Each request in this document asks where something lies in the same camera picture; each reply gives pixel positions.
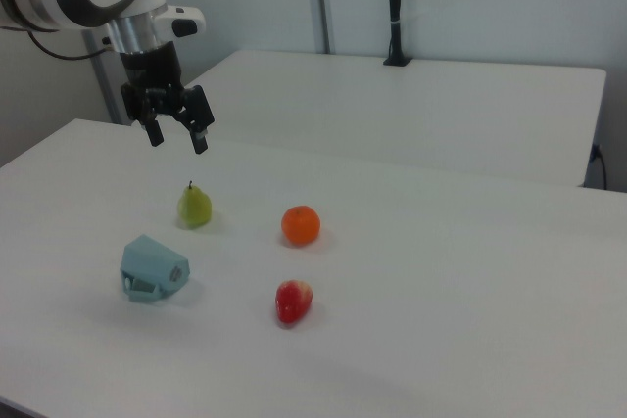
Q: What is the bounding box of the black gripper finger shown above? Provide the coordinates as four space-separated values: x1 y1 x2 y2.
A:
172 84 217 156
120 86 165 148

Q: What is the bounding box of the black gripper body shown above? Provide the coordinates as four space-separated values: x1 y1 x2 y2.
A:
119 39 187 118

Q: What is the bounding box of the light blue angular mug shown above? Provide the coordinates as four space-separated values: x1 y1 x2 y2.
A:
120 234 191 302

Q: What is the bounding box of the green pear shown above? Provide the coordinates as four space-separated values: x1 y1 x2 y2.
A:
176 180 214 229

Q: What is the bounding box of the orange fruit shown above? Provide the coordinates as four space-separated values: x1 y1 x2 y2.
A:
280 205 321 247

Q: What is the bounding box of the red strawberry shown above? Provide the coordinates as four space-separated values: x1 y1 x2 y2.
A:
274 279 314 325

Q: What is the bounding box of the black pole with base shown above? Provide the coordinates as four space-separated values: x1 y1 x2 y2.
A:
382 0 411 68

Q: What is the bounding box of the aluminium frame post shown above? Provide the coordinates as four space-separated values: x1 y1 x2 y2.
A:
80 28 124 125

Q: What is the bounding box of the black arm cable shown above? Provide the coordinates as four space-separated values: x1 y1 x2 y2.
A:
0 24 119 60

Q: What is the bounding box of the black cable at table edge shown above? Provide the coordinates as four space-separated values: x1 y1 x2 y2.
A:
590 142 609 190

